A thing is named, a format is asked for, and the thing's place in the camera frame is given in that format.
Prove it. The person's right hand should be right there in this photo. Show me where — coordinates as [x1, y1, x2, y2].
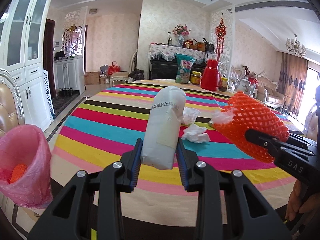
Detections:
[285, 180, 320, 222]

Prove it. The cream wooden chair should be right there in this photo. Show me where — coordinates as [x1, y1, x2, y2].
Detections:
[110, 49, 139, 88]

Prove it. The green snack bag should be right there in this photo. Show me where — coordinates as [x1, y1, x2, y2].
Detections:
[175, 54, 196, 84]

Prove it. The ornate tan padded chair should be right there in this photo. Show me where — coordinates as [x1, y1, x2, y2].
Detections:
[0, 68, 27, 140]

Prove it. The chandelier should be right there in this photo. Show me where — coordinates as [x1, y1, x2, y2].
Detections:
[285, 34, 307, 58]

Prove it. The brown patterned curtain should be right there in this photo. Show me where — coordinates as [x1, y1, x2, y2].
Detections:
[276, 51, 309, 118]

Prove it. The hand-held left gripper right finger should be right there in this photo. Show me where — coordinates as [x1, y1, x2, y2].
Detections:
[175, 138, 292, 240]

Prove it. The red knot wall ornament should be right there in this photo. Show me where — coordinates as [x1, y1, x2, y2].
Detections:
[215, 19, 227, 55]

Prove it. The white plastic bag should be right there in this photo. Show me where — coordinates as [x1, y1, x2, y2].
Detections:
[140, 85, 186, 170]

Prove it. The waste bin with pink bag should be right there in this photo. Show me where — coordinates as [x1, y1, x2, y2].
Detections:
[0, 124, 53, 209]

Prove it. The cream ornate sofa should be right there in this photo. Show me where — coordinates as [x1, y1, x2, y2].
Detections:
[257, 71, 283, 105]

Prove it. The dark handbag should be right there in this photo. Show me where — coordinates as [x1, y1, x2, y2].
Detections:
[202, 38, 215, 53]

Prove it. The black piano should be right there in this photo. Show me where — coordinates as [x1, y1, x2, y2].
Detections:
[149, 59, 208, 80]

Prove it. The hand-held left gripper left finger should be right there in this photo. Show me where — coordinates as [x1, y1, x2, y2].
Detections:
[29, 138, 143, 240]

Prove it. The brown cardboard floor box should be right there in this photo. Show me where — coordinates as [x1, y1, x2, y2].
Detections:
[84, 72, 100, 85]

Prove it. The tall white glass-door cabinet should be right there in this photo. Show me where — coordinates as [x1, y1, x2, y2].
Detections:
[0, 0, 59, 133]

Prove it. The white tissue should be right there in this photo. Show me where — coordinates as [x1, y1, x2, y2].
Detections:
[181, 124, 211, 143]
[182, 107, 201, 125]

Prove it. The striped colourful tablecloth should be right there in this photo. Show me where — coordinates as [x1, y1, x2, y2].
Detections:
[51, 79, 310, 220]

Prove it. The white teapot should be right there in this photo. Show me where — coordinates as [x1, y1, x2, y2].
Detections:
[239, 76, 258, 98]

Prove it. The cream ornate armchair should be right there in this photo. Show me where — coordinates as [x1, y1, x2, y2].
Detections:
[229, 65, 250, 90]

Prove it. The dark bag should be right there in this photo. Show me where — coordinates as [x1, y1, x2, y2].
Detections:
[128, 69, 145, 82]

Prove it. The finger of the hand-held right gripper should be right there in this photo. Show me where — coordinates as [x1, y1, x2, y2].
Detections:
[244, 129, 317, 156]

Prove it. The red thermos jug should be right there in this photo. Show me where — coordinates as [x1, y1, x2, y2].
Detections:
[200, 59, 222, 92]

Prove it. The white patterned floor panel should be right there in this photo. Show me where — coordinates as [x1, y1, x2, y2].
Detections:
[42, 71, 55, 120]

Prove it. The floral lace piano cloth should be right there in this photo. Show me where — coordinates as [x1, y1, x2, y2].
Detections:
[149, 44, 217, 62]

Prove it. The low white cabinet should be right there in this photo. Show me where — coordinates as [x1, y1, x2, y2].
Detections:
[54, 56, 85, 95]

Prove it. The orange foam net sleeve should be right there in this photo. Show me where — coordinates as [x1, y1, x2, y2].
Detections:
[212, 91, 290, 163]
[9, 163, 28, 183]

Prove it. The pink flower bouquet vase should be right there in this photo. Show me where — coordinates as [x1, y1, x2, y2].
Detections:
[172, 24, 192, 47]

